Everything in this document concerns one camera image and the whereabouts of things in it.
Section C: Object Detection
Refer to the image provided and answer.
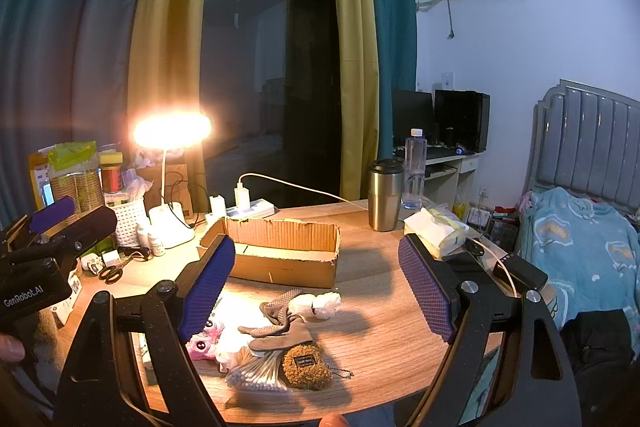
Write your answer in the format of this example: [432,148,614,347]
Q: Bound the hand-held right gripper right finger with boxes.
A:
[397,233,583,427]

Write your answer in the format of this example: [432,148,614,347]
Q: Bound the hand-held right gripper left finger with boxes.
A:
[52,234,237,427]

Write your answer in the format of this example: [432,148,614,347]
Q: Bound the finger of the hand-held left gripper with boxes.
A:
[0,196,77,250]
[7,205,119,266]

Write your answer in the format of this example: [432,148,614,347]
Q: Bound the pink plush toy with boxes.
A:
[186,314,226,362]

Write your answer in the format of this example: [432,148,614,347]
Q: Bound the brown cardboard box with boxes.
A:
[196,217,342,289]

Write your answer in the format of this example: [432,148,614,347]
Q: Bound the grey patterned sock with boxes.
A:
[260,288,304,326]

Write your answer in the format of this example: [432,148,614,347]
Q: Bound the white plush toy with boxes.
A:
[289,291,342,322]

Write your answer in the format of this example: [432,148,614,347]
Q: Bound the brown plush pouch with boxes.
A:
[282,343,355,392]

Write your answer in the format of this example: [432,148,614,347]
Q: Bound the person's left hand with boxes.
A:
[0,333,26,363]

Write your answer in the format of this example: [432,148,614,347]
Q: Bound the white woven plastic basket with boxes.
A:
[107,199,147,248]

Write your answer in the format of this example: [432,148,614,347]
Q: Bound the orange packet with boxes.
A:
[28,152,52,208]

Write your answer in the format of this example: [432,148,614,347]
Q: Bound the small white box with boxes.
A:
[50,274,84,327]

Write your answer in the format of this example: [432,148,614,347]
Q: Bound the green snack bag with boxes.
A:
[47,141,99,214]

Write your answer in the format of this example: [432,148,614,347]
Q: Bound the black scissors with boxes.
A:
[98,252,136,284]

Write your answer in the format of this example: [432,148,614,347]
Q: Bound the red jar with yellow lid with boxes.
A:
[99,152,124,194]

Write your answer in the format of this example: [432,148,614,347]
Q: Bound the crumpled white plastic bag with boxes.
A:
[122,154,153,208]

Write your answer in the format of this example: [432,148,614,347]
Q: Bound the yellow and white tissue pack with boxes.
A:
[404,207,471,258]

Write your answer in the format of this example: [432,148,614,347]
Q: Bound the white desk lamp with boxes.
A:
[132,111,213,250]

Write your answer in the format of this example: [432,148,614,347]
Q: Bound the white power strip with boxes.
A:
[205,199,276,223]

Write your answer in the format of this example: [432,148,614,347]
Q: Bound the brown paper bag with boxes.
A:
[145,162,194,219]

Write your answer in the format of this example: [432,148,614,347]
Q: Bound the steel tumbler with black lid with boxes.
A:
[368,158,405,233]

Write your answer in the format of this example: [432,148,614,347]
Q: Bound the black power bank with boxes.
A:
[492,253,549,292]

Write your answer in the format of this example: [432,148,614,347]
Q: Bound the white computer desk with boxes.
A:
[392,149,486,212]

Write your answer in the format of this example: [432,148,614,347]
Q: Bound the clear plastic water bottle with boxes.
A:
[401,128,427,210]

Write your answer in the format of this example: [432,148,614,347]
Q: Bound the blue printed blanket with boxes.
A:
[515,187,640,343]

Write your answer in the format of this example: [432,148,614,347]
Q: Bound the teal curtain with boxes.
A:
[0,0,167,228]
[361,0,419,148]

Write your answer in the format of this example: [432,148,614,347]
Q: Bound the black garment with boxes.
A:
[560,309,636,427]

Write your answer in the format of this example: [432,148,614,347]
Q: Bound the yellow curtain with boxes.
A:
[327,0,394,204]
[127,0,222,214]

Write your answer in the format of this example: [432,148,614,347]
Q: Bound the grey padded headboard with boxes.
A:
[525,79,640,208]

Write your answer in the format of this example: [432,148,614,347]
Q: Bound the dark glass window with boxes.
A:
[200,0,344,210]

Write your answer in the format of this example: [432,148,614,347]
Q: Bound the white charging cable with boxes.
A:
[238,173,373,214]

